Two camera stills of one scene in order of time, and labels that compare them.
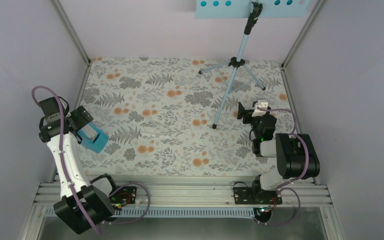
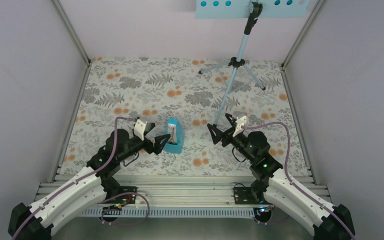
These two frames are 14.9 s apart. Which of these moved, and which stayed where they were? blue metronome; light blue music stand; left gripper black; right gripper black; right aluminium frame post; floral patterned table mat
Moved: left gripper black; blue metronome; right gripper black
Stayed: light blue music stand; right aluminium frame post; floral patterned table mat
